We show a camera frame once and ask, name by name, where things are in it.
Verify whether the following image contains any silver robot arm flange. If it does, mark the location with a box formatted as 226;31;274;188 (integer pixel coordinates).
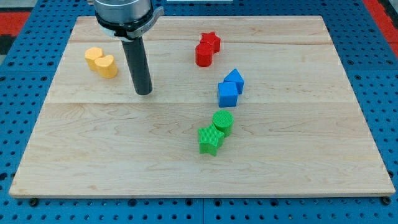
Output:
93;0;164;42

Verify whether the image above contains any yellow heart block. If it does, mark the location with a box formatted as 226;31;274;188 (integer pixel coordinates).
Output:
94;55;118;79

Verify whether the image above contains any red cylinder block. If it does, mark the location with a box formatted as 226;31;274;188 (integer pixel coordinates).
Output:
195;43;213;67

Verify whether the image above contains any yellow hexagon block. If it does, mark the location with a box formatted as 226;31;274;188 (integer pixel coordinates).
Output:
85;47;104;71

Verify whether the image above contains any blue cube block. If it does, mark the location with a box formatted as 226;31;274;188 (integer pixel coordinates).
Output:
218;82;238;108

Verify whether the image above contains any wooden board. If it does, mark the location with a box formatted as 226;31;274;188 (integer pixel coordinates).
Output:
9;16;395;198

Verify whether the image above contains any green star block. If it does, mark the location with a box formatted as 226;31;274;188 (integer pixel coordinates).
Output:
198;124;224;156

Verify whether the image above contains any red star block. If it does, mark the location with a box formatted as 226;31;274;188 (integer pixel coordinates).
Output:
200;31;221;53

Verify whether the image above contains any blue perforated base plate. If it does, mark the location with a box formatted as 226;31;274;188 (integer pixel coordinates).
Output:
1;0;397;223

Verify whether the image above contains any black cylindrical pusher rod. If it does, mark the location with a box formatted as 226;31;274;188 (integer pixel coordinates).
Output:
122;37;152;95

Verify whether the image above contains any green cylinder block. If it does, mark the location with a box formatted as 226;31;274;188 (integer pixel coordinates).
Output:
212;110;234;137

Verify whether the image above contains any blue triangle block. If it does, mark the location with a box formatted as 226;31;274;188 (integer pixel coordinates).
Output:
223;68;244;95

